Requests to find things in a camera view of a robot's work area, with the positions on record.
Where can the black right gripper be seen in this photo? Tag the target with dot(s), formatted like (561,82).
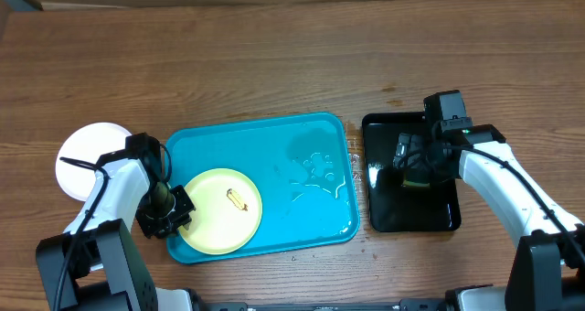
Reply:
(420,162)

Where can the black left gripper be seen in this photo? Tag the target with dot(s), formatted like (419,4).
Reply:
(154,227)

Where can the yellow green scrub sponge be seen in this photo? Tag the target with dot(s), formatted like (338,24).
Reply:
(416,178)

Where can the yellow plate with sauce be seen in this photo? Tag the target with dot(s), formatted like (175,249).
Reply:
(227,211)

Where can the white plate with sauce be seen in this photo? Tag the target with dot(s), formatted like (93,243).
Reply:
(86,144)

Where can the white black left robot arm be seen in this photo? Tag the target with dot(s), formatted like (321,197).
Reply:
(94,264)

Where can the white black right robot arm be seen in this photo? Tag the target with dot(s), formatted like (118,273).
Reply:
(548,269)

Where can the black plastic tray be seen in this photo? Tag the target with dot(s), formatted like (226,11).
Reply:
(392,207)

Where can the teal plastic tray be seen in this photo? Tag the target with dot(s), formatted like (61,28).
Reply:
(300,165)

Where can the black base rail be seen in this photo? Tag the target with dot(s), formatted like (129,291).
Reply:
(407,304)

